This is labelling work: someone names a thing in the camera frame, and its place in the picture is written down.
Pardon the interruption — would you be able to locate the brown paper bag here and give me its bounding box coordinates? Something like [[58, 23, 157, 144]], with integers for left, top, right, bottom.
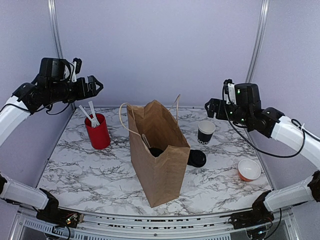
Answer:
[[120, 100, 191, 208]]

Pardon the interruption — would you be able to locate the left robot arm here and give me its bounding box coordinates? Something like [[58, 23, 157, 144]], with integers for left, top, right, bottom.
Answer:
[[0, 57, 104, 226]]

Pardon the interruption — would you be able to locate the left aluminium post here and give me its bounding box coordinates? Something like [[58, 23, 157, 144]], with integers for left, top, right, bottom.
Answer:
[[47, 0, 76, 116]]

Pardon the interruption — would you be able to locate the white straw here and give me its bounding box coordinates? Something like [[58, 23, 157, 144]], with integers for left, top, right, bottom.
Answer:
[[78, 105, 97, 128], [88, 101, 100, 128], [141, 133, 151, 149]]

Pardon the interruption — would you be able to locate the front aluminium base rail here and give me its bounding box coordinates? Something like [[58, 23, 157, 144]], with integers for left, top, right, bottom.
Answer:
[[9, 207, 301, 240]]

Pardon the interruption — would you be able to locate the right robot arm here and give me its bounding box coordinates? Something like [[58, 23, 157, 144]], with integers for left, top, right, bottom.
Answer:
[[204, 79, 320, 229]]

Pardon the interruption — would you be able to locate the orange white bowl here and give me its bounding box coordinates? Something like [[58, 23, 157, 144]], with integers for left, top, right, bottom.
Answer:
[[237, 159, 261, 182]]

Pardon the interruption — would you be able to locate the right aluminium post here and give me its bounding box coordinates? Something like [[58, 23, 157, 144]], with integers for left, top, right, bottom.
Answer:
[[245, 0, 270, 83]]

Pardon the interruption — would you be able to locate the black plastic cup lid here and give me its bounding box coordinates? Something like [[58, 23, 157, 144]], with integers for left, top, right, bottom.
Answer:
[[148, 147, 164, 158]]

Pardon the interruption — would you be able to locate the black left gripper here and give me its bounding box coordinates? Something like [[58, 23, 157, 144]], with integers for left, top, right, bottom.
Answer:
[[47, 74, 104, 103]]

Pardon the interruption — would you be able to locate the aluminium post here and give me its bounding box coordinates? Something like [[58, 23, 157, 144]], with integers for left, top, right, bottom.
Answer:
[[47, 0, 76, 116], [245, 0, 270, 83]]

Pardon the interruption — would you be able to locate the stack of black lids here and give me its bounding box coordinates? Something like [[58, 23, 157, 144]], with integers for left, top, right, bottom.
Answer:
[[187, 149, 207, 168]]

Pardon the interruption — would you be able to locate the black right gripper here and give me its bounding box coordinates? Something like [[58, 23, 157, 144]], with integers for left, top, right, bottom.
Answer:
[[205, 97, 251, 127]]

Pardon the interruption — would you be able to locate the red cylindrical holder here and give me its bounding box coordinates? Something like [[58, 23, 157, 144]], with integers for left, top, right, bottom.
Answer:
[[84, 113, 111, 150]]

